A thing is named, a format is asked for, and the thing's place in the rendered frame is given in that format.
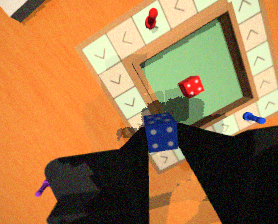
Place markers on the blue die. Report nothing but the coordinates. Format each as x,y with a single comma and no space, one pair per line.
161,132

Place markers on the red die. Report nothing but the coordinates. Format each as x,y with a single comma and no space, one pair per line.
191,86

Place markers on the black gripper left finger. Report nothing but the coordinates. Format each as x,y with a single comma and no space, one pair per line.
126,168

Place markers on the blue pawn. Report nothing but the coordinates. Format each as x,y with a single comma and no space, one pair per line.
250,116

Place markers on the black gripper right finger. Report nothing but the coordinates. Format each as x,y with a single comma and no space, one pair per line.
227,166

